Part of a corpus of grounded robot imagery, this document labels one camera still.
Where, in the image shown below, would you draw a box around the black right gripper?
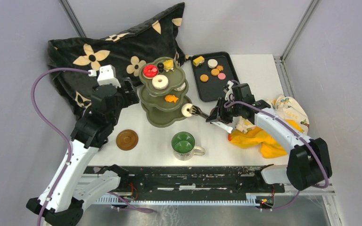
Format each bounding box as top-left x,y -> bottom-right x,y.
206,97 -> 242,124

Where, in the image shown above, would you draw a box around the metal serving tongs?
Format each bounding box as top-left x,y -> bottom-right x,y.
188,105 -> 233,134

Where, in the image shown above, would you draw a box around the white glazed donut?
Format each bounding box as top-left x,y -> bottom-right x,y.
181,103 -> 193,118

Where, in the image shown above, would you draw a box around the chocolate striped white donut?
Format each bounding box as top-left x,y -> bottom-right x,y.
174,82 -> 186,91

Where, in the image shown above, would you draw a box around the orange fish biscuit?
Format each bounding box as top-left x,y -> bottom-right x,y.
165,95 -> 179,103

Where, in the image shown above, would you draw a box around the green three-tier serving stand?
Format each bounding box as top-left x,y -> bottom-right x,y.
139,57 -> 192,128

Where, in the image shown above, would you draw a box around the white ring donut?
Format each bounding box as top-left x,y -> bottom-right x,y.
152,74 -> 169,90

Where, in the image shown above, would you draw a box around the red flower donut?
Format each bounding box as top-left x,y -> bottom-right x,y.
142,65 -> 159,80

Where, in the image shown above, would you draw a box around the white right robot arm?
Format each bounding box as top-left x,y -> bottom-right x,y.
206,81 -> 332,192

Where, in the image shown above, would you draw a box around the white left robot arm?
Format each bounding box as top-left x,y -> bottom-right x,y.
26,78 -> 139,226

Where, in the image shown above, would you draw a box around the pink macaron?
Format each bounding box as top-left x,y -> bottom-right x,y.
217,73 -> 226,80

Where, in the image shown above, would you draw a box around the round orange biscuit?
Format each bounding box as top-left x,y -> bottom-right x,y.
199,74 -> 209,82
211,68 -> 220,76

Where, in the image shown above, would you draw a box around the black dessert tray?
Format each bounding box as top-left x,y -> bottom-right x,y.
190,51 -> 239,102

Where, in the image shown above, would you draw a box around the orange flower biscuit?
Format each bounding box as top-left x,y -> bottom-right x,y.
216,65 -> 224,72

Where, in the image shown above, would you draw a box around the green enamel mug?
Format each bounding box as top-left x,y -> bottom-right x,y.
171,131 -> 206,161

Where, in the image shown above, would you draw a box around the white round pastry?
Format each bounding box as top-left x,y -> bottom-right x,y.
207,59 -> 218,69

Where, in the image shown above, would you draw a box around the yellow cloth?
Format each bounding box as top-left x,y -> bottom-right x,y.
228,118 -> 288,159

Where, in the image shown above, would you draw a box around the white patterned cloth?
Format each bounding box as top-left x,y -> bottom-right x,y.
236,94 -> 309,135

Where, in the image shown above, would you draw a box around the yellow layered cake slice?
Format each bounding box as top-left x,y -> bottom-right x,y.
192,56 -> 205,67

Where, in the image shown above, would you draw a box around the black floral pillow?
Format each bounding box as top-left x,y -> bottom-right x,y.
47,2 -> 191,123

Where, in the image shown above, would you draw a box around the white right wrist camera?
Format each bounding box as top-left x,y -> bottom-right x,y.
223,81 -> 235,102

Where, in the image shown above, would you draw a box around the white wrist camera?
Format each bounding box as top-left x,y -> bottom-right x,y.
223,81 -> 235,102
97,65 -> 121,88

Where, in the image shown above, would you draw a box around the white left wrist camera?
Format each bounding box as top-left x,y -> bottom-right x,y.
97,65 -> 121,88

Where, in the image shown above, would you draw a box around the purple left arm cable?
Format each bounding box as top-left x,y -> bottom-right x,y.
31,67 -> 155,226

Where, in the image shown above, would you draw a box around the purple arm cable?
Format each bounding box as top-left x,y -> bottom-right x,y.
224,80 -> 329,211
31,67 -> 155,226

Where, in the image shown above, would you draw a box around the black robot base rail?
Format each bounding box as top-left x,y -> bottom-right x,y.
84,165 -> 285,202

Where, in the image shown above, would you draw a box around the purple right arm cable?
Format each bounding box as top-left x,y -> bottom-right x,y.
224,80 -> 329,211

